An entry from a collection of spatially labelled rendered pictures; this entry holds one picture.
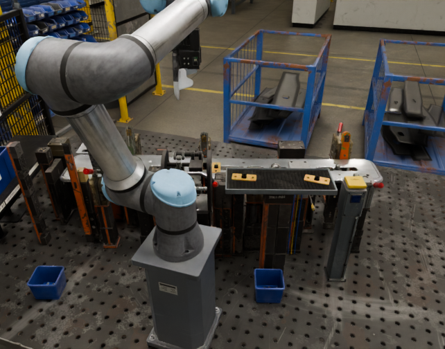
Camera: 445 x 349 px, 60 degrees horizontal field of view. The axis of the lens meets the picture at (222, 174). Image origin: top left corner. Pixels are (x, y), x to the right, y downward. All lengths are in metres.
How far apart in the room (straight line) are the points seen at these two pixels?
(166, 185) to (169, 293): 0.35
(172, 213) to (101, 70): 0.44
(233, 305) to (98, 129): 0.89
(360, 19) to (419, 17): 1.14
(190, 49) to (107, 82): 0.52
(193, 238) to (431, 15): 8.68
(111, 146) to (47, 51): 0.26
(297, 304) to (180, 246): 0.62
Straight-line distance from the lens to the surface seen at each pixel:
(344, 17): 9.33
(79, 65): 0.74
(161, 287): 1.18
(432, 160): 3.82
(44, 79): 0.80
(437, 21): 9.47
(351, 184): 1.36
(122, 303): 1.57
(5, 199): 1.67
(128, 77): 0.75
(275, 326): 1.47
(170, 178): 1.03
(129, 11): 4.66
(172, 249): 1.09
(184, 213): 1.02
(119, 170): 1.00
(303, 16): 9.37
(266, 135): 3.84
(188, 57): 1.21
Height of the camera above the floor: 1.89
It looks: 33 degrees down
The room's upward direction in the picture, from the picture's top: straight up
